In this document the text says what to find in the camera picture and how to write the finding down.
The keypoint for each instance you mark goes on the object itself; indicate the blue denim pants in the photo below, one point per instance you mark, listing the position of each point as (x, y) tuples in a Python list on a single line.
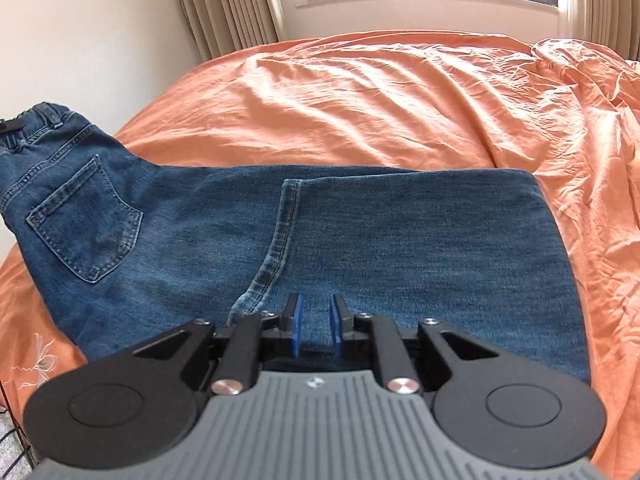
[(400, 235)]

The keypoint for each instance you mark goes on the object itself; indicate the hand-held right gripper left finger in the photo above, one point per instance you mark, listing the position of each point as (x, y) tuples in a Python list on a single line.
[(298, 325)]

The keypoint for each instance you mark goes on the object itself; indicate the beige curtain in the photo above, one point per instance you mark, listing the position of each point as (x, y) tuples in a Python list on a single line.
[(607, 5), (225, 5)]

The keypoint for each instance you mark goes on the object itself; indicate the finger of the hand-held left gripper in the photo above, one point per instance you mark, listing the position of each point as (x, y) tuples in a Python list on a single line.
[(9, 126)]

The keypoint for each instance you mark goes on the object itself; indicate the person's white striped clothing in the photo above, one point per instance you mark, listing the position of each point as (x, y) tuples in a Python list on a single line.
[(10, 440)]

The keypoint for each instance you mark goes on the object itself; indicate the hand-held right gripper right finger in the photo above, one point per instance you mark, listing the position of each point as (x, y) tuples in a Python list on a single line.
[(336, 325)]

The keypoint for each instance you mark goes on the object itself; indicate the orange bed sheet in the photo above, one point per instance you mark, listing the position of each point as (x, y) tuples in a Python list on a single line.
[(375, 100)]

